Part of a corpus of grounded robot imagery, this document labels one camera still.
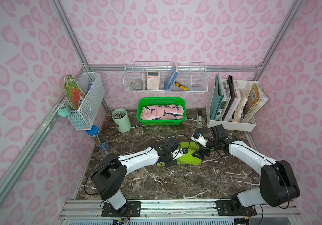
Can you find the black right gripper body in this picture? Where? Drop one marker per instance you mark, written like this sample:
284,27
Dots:
199,153

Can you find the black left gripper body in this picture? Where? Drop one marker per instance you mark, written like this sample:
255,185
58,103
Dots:
178,153

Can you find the lime green garment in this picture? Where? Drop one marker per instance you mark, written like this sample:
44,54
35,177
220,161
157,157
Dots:
188,159

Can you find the pink shark print shorts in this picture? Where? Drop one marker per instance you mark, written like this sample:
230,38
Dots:
167,112

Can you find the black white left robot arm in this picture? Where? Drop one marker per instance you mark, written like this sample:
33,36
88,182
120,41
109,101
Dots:
111,172

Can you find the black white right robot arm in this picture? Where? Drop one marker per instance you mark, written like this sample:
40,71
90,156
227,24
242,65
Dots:
278,183

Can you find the black remote control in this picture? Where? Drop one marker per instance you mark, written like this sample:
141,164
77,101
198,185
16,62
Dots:
199,119

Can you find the white file organizer rack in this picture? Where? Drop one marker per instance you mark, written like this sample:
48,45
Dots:
236,122

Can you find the green plastic basket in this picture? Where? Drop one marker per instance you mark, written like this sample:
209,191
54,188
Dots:
161,101

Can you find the dark green folder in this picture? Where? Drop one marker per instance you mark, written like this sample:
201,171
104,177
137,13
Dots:
217,98

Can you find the brown paper envelopes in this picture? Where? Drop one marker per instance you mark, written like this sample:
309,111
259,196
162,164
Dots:
256,100

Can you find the mint green cup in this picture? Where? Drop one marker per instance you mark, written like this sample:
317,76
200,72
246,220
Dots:
121,119

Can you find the yellow utility knife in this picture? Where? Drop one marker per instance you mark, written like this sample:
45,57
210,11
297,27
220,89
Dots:
181,86

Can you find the small glass dish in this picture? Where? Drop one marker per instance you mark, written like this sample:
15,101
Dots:
137,85

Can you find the blue lid pencil jar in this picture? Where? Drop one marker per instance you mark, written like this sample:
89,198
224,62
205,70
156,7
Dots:
98,138

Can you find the pink calculator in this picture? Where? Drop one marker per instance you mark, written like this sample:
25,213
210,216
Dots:
153,80

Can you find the blue book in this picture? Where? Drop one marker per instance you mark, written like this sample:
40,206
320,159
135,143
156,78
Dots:
171,77

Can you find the green red paper packet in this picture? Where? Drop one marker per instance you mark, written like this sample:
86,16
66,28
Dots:
74,94

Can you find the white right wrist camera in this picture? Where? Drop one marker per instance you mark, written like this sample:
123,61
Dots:
200,139

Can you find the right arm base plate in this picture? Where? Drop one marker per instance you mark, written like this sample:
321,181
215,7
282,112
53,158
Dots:
233,208

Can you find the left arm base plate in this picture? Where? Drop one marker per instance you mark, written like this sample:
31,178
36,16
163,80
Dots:
130,209

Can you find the clear wire wall shelf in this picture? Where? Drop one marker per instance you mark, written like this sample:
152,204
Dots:
192,75

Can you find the white mesh wall basket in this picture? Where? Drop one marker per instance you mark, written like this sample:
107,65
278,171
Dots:
83,118

